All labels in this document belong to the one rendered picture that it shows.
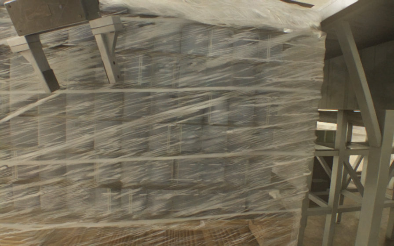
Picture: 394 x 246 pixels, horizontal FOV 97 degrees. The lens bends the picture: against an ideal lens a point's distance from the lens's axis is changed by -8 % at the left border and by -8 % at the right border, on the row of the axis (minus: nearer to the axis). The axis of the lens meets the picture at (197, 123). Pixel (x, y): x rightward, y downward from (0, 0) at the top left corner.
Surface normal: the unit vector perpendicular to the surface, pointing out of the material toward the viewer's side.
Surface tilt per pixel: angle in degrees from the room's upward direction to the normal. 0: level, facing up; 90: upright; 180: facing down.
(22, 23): 113
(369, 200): 90
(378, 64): 90
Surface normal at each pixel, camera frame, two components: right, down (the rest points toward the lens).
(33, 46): 0.99, -0.09
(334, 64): -0.99, -0.02
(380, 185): 0.12, 0.09
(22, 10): -0.06, 0.47
